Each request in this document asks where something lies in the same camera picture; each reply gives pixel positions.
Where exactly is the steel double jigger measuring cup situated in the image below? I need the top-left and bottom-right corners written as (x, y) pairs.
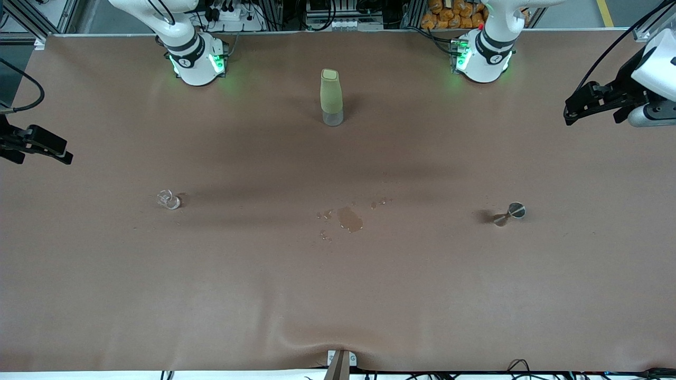
top-left (493, 202), bottom-right (527, 227)

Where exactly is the clear glass shaker cup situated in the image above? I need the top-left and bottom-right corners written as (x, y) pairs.
top-left (157, 189), bottom-right (182, 210)

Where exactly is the orange snack bag pile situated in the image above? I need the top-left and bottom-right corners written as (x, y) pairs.
top-left (421, 0), bottom-right (531, 30)

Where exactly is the white power strip with plugs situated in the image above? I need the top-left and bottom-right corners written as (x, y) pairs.
top-left (203, 5), bottom-right (265, 32)

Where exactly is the green bottle with clear base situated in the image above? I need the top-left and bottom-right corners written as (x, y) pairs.
top-left (320, 69), bottom-right (344, 127)

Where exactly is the white empty socket strip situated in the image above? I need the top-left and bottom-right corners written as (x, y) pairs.
top-left (306, 18), bottom-right (383, 31)

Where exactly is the liquid spill puddle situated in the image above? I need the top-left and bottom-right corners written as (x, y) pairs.
top-left (337, 206), bottom-right (364, 234)

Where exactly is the metal table edge clamp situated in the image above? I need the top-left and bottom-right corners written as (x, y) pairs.
top-left (326, 349), bottom-right (358, 380)

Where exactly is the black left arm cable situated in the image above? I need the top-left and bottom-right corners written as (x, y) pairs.
top-left (578, 0), bottom-right (676, 93)

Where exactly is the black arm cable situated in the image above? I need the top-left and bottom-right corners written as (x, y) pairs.
top-left (0, 58), bottom-right (45, 114)
top-left (578, 0), bottom-right (676, 93)

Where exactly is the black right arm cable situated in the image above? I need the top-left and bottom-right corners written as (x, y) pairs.
top-left (0, 58), bottom-right (45, 114)

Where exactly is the aluminium frame post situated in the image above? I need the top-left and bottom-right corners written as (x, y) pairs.
top-left (0, 0), bottom-right (80, 44)
top-left (631, 0), bottom-right (676, 43)

